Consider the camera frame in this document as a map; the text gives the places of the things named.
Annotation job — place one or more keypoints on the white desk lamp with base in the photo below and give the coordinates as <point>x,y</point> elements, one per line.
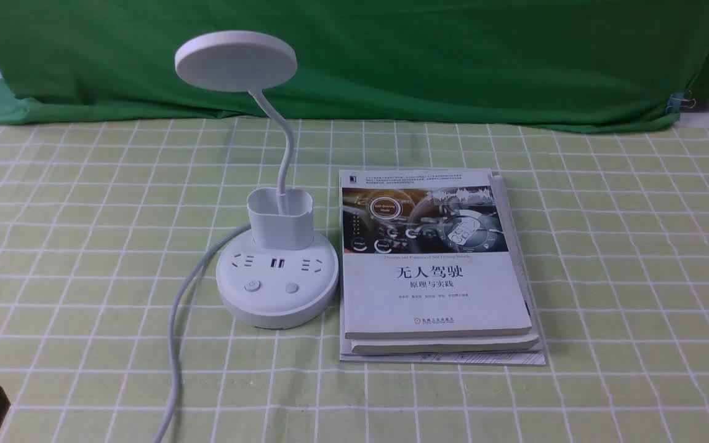
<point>277,272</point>

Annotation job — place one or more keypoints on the white top book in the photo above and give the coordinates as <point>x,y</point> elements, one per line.
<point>434,289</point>

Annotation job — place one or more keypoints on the bottom paper booklet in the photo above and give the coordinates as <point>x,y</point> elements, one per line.
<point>514,359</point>

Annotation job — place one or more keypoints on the green backdrop cloth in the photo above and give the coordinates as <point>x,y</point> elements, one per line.
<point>590,67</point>

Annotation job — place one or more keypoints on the green checkered tablecloth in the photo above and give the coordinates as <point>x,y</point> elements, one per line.
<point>100,222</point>

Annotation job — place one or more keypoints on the blue binder clip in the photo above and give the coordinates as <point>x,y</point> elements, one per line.
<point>681,102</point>

